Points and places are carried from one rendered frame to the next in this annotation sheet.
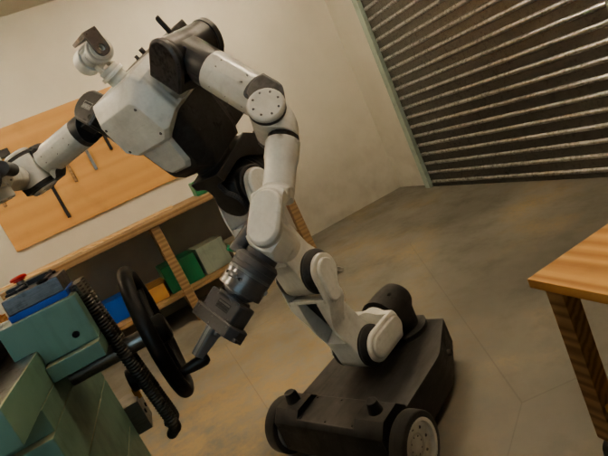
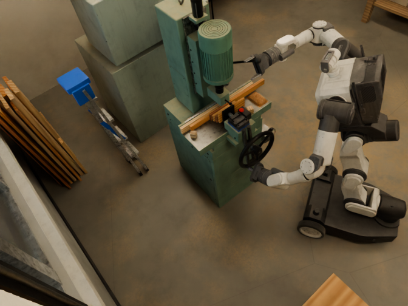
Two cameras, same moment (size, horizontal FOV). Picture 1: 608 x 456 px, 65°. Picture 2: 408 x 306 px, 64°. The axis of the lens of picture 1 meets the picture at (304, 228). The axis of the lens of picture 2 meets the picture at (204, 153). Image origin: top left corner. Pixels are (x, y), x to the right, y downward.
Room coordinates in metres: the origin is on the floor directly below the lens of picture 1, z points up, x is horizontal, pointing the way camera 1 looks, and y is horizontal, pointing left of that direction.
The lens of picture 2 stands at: (0.32, -0.69, 2.48)
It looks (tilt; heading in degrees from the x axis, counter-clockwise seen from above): 54 degrees down; 75
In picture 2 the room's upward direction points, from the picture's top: 10 degrees counter-clockwise
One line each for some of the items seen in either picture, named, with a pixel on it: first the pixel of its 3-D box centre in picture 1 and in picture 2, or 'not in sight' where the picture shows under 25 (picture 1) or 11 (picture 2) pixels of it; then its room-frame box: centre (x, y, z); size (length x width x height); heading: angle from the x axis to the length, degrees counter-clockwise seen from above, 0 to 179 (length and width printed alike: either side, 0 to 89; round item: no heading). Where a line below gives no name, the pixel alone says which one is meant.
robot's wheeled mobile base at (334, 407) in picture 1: (370, 363); (354, 203); (1.56, -0.01, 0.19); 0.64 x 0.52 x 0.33; 135
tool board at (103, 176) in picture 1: (110, 147); not in sight; (4.15, 1.18, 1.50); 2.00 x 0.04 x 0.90; 108
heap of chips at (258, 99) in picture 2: not in sight; (257, 98); (1.09, 0.66, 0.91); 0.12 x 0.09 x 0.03; 105
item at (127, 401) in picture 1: (123, 419); (263, 132); (1.13, 0.61, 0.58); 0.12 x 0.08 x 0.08; 105
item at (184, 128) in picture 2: not in sight; (218, 107); (0.82, 0.70, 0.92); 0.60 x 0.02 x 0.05; 15
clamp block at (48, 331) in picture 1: (55, 324); (239, 126); (0.88, 0.49, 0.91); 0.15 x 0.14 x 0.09; 15
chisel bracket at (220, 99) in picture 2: not in sight; (218, 95); (0.83, 0.70, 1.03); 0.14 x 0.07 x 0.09; 105
